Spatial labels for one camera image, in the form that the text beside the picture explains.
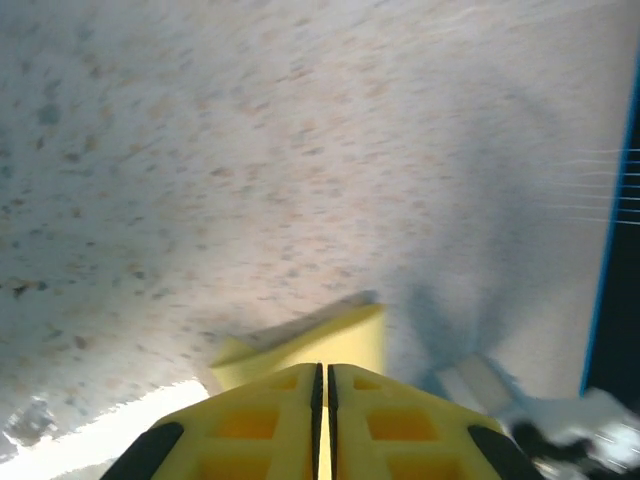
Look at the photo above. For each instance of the blue table edge strip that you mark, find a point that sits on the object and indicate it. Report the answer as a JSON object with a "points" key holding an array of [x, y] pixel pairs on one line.
{"points": [[612, 250]]}

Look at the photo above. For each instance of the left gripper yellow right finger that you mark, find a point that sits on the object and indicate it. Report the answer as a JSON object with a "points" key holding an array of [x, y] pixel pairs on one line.
{"points": [[400, 435]]}

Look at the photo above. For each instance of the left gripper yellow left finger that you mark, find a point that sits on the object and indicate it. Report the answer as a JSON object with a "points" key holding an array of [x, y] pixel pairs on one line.
{"points": [[250, 435]]}

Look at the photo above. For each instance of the yellow cloth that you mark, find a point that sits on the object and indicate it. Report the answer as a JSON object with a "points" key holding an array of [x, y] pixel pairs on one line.
{"points": [[350, 345]]}

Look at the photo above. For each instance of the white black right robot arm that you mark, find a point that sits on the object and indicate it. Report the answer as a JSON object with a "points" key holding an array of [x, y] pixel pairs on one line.
{"points": [[605, 402]]}

